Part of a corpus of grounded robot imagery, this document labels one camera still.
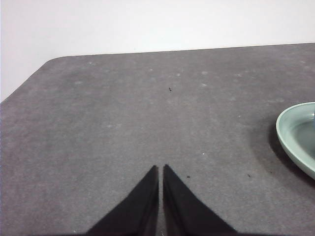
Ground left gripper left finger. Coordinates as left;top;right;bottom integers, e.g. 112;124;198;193
85;165;159;236

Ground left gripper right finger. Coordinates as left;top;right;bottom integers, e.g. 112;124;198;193
162;164;238;236

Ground green round plate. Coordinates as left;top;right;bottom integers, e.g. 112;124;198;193
275;102;315;181

